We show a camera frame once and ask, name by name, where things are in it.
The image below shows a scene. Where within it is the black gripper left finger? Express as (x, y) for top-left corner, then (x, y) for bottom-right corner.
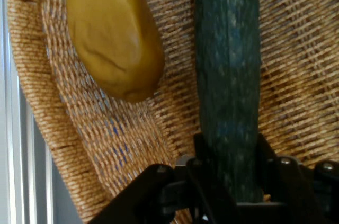
(88, 132), (237, 224)

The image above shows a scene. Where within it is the yellow potato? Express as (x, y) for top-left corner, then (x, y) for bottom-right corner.
(65, 0), (166, 103)

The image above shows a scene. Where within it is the aluminium window rail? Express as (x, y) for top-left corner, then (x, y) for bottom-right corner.
(0, 0), (80, 224)

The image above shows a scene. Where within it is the woven wicker basket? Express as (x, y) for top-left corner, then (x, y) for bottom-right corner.
(6, 0), (339, 224)

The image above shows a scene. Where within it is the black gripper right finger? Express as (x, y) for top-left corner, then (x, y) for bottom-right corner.
(254, 133), (339, 224)

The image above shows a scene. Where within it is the dark green cucumber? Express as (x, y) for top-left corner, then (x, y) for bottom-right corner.
(194, 0), (264, 204)

